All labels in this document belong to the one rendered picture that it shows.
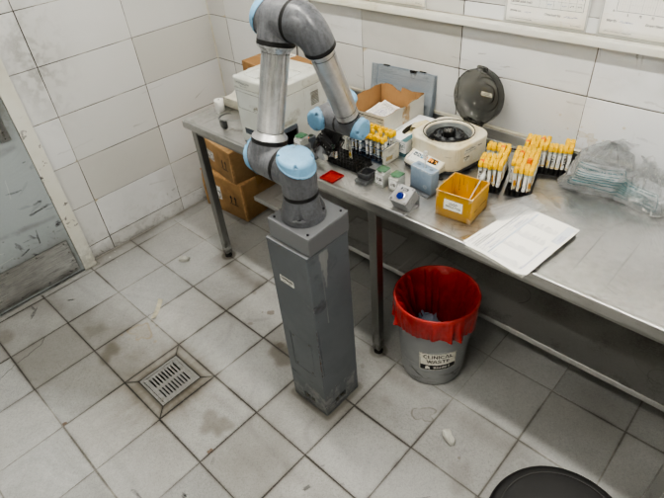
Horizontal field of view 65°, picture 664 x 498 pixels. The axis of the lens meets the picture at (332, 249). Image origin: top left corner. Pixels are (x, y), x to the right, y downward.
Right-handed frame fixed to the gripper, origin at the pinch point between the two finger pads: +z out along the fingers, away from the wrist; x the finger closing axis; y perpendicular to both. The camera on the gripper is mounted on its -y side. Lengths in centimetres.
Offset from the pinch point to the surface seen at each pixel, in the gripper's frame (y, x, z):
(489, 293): 90, 36, 24
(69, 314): -50, -91, 135
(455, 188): 50, 12, -28
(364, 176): 22.3, 0.4, -10.9
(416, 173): 36.4, 7.5, -24.1
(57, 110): -125, -44, 74
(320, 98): -19.0, 18.9, -4.5
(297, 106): -19.7, 5.7, -5.7
